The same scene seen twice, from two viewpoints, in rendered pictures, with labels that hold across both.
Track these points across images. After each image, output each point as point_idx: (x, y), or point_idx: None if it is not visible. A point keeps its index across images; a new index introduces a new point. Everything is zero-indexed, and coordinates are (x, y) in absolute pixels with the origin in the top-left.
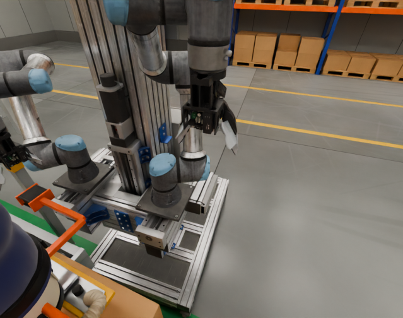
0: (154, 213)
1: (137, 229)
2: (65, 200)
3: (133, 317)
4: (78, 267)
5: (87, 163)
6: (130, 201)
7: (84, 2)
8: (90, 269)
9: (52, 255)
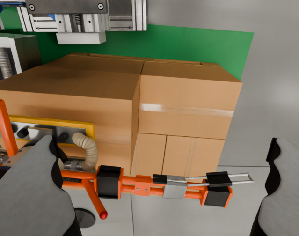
0: (65, 13)
1: (60, 41)
2: None
3: (116, 114)
4: (37, 96)
5: None
6: None
7: None
8: (50, 94)
9: (15, 142)
